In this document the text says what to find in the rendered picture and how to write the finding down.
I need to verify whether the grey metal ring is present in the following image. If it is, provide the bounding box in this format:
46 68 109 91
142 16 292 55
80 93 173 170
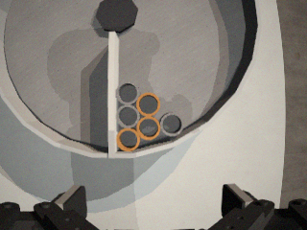
116 104 140 128
159 112 184 136
116 81 140 105

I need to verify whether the bronze ring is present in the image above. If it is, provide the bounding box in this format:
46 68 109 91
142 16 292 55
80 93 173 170
116 127 141 151
136 116 160 140
136 93 160 116

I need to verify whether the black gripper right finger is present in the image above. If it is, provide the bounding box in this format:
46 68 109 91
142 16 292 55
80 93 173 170
207 184 307 230

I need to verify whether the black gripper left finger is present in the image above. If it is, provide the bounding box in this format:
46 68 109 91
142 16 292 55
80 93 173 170
0 185 100 230

